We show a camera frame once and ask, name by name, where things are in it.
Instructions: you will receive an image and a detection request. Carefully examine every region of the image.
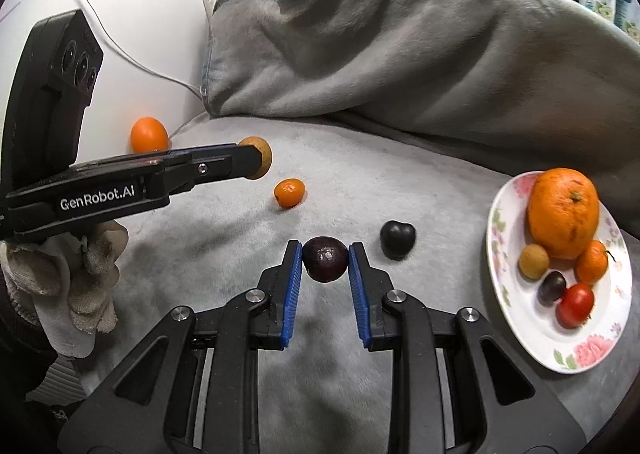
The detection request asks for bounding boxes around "smooth orange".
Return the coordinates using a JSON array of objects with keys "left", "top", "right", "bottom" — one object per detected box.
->
[{"left": 129, "top": 117, "right": 169, "bottom": 153}]

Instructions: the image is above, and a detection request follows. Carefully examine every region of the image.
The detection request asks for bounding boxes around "brown longan fruit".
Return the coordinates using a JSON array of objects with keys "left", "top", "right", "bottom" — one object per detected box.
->
[{"left": 239, "top": 136, "right": 272, "bottom": 180}]

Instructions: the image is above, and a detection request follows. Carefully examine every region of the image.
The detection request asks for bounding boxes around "small orange kumquat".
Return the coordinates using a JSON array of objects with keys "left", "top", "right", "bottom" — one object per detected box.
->
[{"left": 273, "top": 178, "right": 306, "bottom": 209}]

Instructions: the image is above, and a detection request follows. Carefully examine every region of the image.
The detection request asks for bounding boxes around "red tomato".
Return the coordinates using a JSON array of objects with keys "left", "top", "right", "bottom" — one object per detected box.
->
[{"left": 555, "top": 283, "right": 594, "bottom": 330}]

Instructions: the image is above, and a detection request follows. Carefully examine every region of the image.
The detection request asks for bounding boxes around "dark cherry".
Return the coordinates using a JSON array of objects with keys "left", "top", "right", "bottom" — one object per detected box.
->
[
  {"left": 380, "top": 220, "right": 416, "bottom": 260},
  {"left": 302, "top": 237, "right": 348, "bottom": 283},
  {"left": 537, "top": 271, "right": 567, "bottom": 307}
]

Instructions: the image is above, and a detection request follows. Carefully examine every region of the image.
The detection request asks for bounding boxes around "small mandarin orange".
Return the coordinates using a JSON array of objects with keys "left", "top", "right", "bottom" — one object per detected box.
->
[{"left": 574, "top": 240, "right": 613, "bottom": 286}]

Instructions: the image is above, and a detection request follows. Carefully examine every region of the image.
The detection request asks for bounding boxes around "large orange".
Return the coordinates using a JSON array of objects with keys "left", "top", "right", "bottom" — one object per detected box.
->
[{"left": 527, "top": 167, "right": 600, "bottom": 260}]

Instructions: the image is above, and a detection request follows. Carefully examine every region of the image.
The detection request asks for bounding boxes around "gloved left hand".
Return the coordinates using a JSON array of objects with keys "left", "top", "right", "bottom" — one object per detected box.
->
[{"left": 1, "top": 221, "right": 129, "bottom": 359}]

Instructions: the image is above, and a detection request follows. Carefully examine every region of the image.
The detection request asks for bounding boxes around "white floral plate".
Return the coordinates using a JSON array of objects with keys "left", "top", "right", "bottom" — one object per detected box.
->
[{"left": 486, "top": 171, "right": 632, "bottom": 374}]

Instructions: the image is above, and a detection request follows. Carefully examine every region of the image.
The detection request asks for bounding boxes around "grey blanket covered cushion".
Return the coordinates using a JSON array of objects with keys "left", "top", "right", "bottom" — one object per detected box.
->
[{"left": 203, "top": 0, "right": 639, "bottom": 231}]

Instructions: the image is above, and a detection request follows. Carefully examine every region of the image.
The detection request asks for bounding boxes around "white cable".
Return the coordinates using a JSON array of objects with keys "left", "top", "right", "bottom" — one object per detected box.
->
[{"left": 69, "top": 0, "right": 256, "bottom": 138}]

